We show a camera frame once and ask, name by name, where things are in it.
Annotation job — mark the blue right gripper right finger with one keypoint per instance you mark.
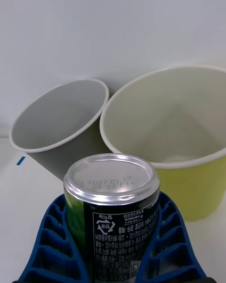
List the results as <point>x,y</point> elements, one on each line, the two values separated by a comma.
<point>169,245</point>

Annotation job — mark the black drink can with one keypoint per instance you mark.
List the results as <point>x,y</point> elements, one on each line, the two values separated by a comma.
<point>113,217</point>

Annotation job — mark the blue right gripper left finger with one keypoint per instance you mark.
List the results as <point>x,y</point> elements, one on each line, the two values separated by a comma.
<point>54,245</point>

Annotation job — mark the yellow-green plastic waste bin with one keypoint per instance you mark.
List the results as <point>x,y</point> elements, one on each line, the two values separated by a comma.
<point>176,134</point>

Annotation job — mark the grey plastic waste bin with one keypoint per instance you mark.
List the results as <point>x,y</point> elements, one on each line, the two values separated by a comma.
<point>61,122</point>

